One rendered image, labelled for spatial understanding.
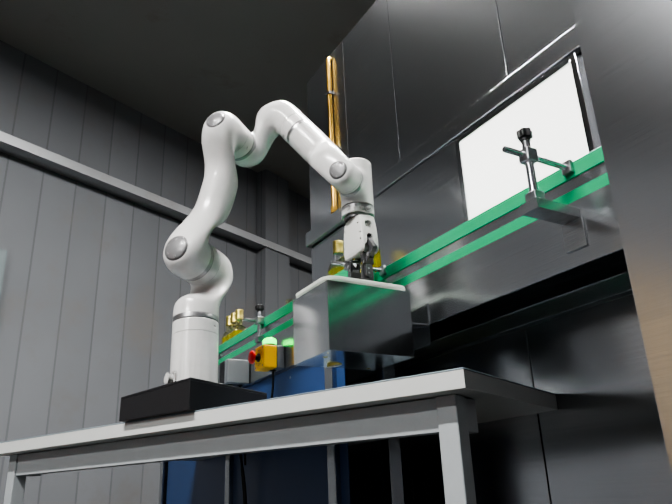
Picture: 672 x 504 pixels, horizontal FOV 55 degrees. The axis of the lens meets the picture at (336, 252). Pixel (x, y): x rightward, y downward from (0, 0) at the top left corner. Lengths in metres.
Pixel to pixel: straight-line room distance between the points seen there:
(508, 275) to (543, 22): 0.73
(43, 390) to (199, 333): 2.43
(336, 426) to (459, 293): 0.41
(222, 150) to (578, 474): 1.20
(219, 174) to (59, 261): 2.49
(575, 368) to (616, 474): 0.23
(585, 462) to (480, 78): 1.05
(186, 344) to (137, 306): 2.82
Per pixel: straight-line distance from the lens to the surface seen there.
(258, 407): 1.39
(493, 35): 1.94
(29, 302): 4.08
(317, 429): 1.34
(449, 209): 1.83
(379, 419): 1.25
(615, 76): 1.06
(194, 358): 1.66
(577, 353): 1.50
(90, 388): 4.20
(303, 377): 1.91
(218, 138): 1.85
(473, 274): 1.44
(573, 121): 1.58
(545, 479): 1.57
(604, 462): 1.46
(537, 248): 1.31
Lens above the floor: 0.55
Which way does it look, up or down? 21 degrees up
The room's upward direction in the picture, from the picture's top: 2 degrees counter-clockwise
